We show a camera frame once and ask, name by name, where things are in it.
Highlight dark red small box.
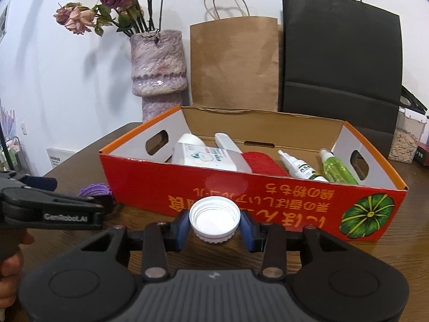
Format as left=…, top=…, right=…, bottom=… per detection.
left=414, top=142, right=429, bottom=167

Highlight wall picture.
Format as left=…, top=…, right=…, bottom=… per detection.
left=0, top=0, right=10, bottom=42

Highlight purple ribbed bottle cap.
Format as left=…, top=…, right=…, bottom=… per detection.
left=78, top=182, right=113, bottom=198

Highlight clear seed storage container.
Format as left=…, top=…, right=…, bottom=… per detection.
left=388, top=85, right=428, bottom=164

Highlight brown paper bag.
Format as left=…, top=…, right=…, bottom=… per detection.
left=189, top=0, right=280, bottom=112

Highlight small white spray bottle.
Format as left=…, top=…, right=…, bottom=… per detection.
left=278, top=150, right=329, bottom=182

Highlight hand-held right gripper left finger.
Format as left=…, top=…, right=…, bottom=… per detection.
left=79, top=210, right=190, bottom=280

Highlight green spray bottle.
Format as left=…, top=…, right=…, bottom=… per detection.
left=319, top=148, right=359, bottom=185

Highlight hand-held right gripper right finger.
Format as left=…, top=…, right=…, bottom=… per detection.
left=239, top=210, right=349, bottom=280

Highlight red cardboard box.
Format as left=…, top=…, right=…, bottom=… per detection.
left=99, top=105, right=409, bottom=242

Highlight purple plastic hangers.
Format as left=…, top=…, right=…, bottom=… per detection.
left=0, top=105, right=17, bottom=138

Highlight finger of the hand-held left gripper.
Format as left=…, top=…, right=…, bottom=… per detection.
left=0, top=187, right=114, bottom=213
left=0, top=172, right=57, bottom=192

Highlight white flat board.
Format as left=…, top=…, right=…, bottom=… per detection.
left=46, top=147, right=84, bottom=169

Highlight dried pink roses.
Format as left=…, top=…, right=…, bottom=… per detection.
left=54, top=0, right=168, bottom=37

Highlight red and white lint brush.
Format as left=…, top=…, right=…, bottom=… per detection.
left=214, top=133, right=290, bottom=177

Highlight ribbed plastic jar lid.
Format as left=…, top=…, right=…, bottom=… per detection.
left=188, top=197, right=241, bottom=245

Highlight person's left hand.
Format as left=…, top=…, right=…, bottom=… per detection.
left=0, top=233, right=36, bottom=309

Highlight purple marbled ceramic vase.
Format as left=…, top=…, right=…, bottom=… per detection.
left=130, top=30, right=187, bottom=123

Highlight black paper bag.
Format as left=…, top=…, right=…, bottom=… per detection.
left=278, top=0, right=403, bottom=131

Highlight metal storage rack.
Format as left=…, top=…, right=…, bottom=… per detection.
left=0, top=136, right=24, bottom=175

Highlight clear bottle with white cap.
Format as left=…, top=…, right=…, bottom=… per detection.
left=171, top=133, right=252, bottom=174

